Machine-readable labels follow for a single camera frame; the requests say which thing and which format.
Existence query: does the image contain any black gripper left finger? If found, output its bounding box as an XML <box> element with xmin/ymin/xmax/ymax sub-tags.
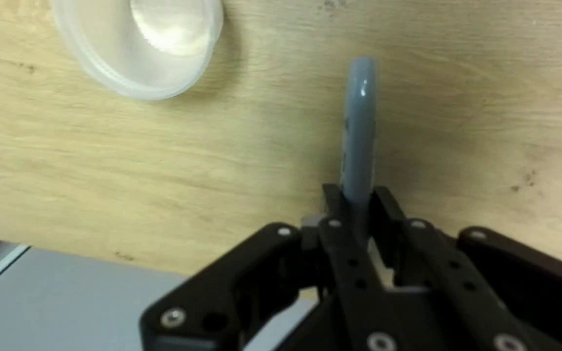
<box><xmin>138</xmin><ymin>181</ymin><xmax>386</xmax><ymax>351</ymax></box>

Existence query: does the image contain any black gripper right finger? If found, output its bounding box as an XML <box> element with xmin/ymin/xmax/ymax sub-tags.
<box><xmin>364</xmin><ymin>184</ymin><xmax>562</xmax><ymax>351</ymax></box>

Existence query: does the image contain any green marker with grey body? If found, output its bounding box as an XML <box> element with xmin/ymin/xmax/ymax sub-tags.
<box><xmin>337</xmin><ymin>54</ymin><xmax>380</xmax><ymax>243</ymax></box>

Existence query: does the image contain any clear plastic bowl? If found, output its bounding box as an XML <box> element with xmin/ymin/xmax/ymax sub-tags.
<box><xmin>50</xmin><ymin>0</ymin><xmax>226</xmax><ymax>103</ymax></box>

